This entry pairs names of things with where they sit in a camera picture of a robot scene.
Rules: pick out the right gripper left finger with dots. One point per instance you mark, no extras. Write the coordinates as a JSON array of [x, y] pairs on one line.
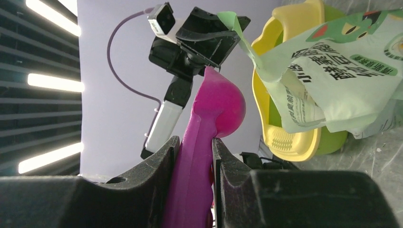
[[133, 199]]

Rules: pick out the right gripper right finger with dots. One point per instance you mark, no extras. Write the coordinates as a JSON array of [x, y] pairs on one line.
[[247, 198]]

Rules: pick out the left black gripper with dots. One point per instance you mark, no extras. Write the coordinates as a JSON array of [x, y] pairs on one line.
[[202, 41]]

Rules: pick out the magenta plastic scoop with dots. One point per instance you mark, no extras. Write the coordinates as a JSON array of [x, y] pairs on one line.
[[218, 110]]

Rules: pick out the green cat litter bag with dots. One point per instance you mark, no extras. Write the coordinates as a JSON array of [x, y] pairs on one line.
[[345, 74]]

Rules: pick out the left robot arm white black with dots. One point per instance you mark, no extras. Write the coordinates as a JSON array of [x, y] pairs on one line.
[[175, 100]]

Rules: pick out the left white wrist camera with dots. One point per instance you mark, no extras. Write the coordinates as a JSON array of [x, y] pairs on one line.
[[163, 22]]

